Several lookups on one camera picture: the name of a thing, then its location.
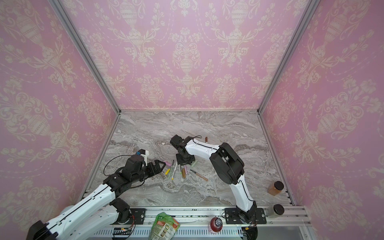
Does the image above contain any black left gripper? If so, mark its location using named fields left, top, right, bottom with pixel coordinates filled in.
left=131, top=159, right=167, bottom=184

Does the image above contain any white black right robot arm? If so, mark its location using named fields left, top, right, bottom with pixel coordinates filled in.
left=170, top=135, right=257, bottom=224

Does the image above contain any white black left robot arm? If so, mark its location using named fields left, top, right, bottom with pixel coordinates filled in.
left=27, top=154, right=166, bottom=240

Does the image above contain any white pen yellow tip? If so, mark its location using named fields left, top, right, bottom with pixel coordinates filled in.
left=171, top=163, right=178, bottom=181

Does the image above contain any green snack bag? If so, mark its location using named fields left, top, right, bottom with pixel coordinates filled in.
left=148, top=212, right=180, bottom=240

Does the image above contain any red emergency stop button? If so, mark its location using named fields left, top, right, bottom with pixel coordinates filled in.
left=209, top=217, right=223, bottom=234

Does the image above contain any amber jar black lid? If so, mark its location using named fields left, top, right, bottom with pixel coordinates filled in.
left=267, top=181, right=285, bottom=196

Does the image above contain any clear jar black lid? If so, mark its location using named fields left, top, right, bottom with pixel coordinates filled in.
left=266, top=204, right=285, bottom=219

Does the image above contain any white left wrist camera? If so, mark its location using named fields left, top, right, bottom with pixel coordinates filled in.
left=136, top=149, right=149, bottom=165

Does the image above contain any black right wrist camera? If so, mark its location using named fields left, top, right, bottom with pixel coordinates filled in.
left=170, top=135, right=184, bottom=149

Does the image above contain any black left camera cable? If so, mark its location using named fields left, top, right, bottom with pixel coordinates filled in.
left=103, top=154, right=139, bottom=190

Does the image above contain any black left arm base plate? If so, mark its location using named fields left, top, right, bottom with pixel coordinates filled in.
left=117, top=208, right=146, bottom=225

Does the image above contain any aluminium front rail frame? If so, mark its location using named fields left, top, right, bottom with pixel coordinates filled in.
left=86, top=206, right=316, bottom=240

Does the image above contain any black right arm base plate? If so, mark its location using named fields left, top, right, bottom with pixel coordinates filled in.
left=223, top=208, right=267, bottom=225

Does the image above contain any aluminium left corner post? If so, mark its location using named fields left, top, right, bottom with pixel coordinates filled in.
left=48, top=0, right=121, bottom=115

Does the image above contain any aluminium corner post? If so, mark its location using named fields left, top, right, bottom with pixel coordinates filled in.
left=258, top=0, right=320, bottom=116
left=48, top=0, right=121, bottom=115

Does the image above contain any aluminium right corner post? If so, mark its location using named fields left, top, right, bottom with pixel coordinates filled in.
left=258, top=0, right=320, bottom=116

